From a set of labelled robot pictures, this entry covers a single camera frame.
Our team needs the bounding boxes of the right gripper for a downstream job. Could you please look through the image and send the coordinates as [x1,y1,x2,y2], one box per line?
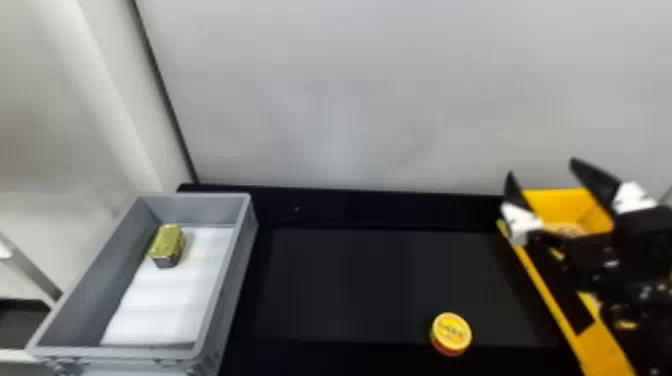
[500,156,672,296]

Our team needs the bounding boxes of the yellow rectangular box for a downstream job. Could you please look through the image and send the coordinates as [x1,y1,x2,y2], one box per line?
[495,187,640,376]

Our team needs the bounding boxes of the yellow can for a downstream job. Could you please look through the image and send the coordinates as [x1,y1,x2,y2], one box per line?
[428,311,473,358]

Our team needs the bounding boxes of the gold rectangular tin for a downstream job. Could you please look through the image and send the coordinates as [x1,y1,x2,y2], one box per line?
[147,223,187,269]

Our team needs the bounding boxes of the white foam pad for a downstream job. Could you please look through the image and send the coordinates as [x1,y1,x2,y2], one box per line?
[99,225,237,348]

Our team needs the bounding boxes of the grey crate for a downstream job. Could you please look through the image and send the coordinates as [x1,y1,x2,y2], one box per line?
[25,191,259,376]

